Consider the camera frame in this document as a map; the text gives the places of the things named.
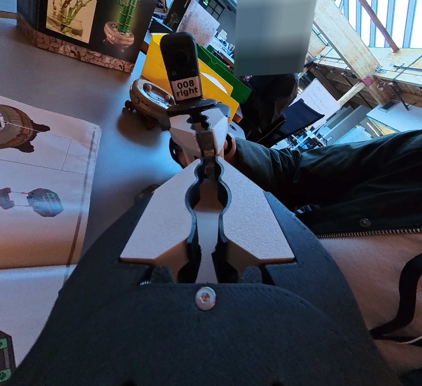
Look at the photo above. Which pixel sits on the dark brick with green tile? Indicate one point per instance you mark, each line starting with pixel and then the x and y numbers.
pixel 148 190

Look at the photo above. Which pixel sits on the person in dark jacket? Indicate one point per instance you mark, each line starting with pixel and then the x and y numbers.
pixel 362 260

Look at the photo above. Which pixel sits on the green parts bin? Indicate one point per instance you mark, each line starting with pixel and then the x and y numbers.
pixel 230 79

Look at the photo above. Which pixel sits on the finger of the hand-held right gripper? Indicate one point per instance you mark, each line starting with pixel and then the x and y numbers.
pixel 184 135
pixel 219 125

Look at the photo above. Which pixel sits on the open instruction booklet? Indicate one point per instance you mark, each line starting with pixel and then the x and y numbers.
pixel 39 234

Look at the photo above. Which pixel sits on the white patterned sheet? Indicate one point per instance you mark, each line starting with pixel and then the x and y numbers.
pixel 201 21

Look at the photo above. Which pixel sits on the tan brick-built pot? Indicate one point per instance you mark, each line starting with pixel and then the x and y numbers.
pixel 145 95

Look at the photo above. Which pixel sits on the dark grey brick plate assembly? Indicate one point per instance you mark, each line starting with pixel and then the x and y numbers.
pixel 207 143

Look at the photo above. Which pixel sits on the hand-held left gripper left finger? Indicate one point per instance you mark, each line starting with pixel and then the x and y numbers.
pixel 158 224

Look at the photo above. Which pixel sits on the whiteboard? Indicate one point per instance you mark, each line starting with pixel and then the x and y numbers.
pixel 319 99

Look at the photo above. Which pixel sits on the black chair back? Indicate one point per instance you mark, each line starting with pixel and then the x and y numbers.
pixel 301 117

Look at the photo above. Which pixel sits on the yellow parts bin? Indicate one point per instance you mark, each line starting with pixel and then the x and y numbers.
pixel 155 66

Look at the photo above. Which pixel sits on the black cardboard carton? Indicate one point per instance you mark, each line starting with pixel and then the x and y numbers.
pixel 179 3

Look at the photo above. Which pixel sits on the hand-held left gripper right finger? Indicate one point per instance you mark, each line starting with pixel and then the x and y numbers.
pixel 257 224

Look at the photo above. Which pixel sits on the person's right hand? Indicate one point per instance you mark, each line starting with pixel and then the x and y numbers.
pixel 231 150

